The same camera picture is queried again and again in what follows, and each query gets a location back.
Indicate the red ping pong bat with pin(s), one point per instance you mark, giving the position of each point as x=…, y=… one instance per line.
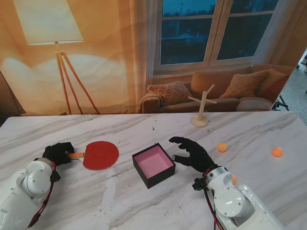
x=100, y=155

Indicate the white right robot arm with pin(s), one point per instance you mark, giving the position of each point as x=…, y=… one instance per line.
x=227, y=198

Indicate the printed living room backdrop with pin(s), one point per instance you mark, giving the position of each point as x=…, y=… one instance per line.
x=108, y=60

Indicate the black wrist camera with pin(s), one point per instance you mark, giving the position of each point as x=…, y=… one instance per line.
x=199, y=185
x=55, y=176

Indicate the orange ping pong ball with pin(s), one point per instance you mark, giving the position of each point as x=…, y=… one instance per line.
x=277, y=151
x=222, y=147
x=233, y=179

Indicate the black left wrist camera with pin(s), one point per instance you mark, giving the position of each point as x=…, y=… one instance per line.
x=55, y=176

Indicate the person with white sneakers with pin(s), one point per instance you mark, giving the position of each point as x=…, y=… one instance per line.
x=304, y=61

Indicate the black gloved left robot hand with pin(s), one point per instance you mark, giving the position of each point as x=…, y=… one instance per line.
x=58, y=153

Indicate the black box with pink lining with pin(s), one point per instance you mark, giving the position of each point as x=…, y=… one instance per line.
x=153, y=165

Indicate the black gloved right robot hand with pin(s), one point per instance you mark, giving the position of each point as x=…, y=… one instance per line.
x=197, y=158

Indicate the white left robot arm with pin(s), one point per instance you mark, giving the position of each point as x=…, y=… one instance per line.
x=26, y=182

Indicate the black tripod stand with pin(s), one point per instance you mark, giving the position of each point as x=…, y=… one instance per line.
x=279, y=103

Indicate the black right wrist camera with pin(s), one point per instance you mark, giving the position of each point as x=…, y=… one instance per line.
x=199, y=185

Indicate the wooden mug tree stand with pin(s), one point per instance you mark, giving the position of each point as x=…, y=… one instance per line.
x=199, y=122

